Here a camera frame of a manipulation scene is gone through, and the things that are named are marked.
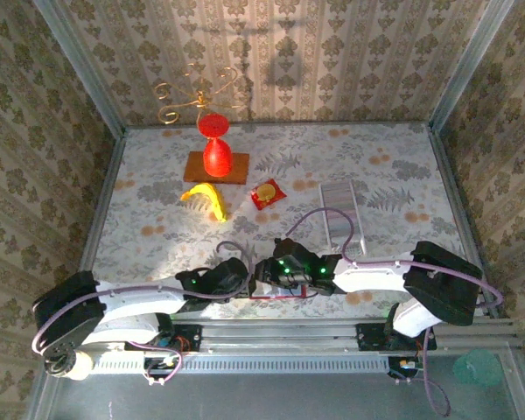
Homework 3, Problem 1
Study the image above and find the white card rack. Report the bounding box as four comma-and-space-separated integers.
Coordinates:
318, 181, 368, 259

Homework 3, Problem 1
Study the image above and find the red snack packet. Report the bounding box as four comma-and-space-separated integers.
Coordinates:
250, 178, 288, 212

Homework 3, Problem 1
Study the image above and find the yellow banana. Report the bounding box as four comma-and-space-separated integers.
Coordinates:
179, 182, 231, 223

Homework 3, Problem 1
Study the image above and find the small controller board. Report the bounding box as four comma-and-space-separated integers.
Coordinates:
142, 356, 180, 380
387, 356, 425, 382

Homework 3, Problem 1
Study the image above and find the brown wooden board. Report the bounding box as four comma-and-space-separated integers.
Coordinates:
182, 150, 250, 185

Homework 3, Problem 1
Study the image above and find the red goblet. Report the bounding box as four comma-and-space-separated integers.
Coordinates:
197, 112, 235, 179

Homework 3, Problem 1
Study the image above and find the green glass cup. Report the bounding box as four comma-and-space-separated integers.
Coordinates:
452, 348, 504, 389

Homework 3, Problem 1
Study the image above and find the aluminium frame rail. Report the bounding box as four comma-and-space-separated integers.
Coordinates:
47, 318, 522, 355

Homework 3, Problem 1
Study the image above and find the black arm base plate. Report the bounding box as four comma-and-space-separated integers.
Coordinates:
124, 323, 202, 354
356, 321, 438, 351

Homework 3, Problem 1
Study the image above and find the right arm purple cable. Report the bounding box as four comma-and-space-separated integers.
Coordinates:
286, 207, 504, 417

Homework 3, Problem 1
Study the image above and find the white slotted cable duct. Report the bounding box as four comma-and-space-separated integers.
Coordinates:
89, 353, 390, 375

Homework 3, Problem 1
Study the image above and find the gold wire stand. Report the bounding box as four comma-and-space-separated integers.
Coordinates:
153, 62, 250, 128

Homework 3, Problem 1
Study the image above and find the aluminium frame post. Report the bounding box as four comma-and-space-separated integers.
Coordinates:
32, 0, 128, 137
428, 0, 515, 130

